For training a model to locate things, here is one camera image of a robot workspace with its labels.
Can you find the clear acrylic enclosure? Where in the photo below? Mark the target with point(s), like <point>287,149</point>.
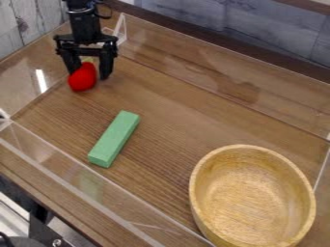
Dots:
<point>200,96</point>

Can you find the black metal table frame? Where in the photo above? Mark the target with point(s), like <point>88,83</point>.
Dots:
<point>40,235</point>

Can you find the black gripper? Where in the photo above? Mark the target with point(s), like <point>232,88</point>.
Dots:
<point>69,49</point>

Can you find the green rectangular block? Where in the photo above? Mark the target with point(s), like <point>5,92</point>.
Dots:
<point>112,139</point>

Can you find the red strawberry toy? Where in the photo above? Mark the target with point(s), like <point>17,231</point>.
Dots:
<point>83,78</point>

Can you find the wooden bowl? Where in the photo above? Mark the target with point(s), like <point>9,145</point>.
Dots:
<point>251,198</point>

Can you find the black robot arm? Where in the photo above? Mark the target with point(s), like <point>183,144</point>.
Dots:
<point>84,22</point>

